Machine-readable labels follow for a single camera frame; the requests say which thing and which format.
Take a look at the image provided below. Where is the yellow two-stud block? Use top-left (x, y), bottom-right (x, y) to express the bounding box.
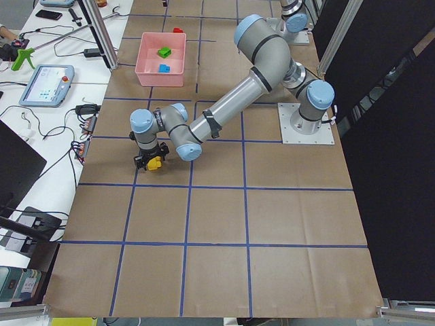
top-left (146, 156), bottom-right (164, 171)

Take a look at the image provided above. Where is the pink plastic box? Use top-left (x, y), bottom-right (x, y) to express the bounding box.
top-left (135, 32), bottom-right (186, 87)

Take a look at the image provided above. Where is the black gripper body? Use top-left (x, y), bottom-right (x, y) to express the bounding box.
top-left (139, 143), bottom-right (160, 161)

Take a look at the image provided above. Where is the smartphone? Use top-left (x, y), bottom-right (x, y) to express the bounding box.
top-left (35, 10), bottom-right (63, 21)

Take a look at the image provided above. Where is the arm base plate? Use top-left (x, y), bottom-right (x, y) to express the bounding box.
top-left (277, 103), bottom-right (335, 145)
top-left (264, 18), bottom-right (311, 46)

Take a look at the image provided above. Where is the aluminium frame post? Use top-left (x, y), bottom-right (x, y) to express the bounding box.
top-left (77, 0), bottom-right (118, 71)

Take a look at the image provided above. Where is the green two-stud block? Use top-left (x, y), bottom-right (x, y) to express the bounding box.
top-left (157, 47), bottom-right (172, 58)

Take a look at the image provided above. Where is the teach pendant tablet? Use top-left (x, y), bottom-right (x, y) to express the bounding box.
top-left (19, 65), bottom-right (75, 107)

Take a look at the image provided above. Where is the blue three-stud block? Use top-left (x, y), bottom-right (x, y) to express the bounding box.
top-left (158, 64), bottom-right (171, 73)

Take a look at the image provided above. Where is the black power adapter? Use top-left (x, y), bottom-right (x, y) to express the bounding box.
top-left (83, 48), bottom-right (101, 58)

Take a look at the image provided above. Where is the green handled reacher grabber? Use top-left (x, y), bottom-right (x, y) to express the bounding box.
top-left (10, 5), bottom-right (123, 72)

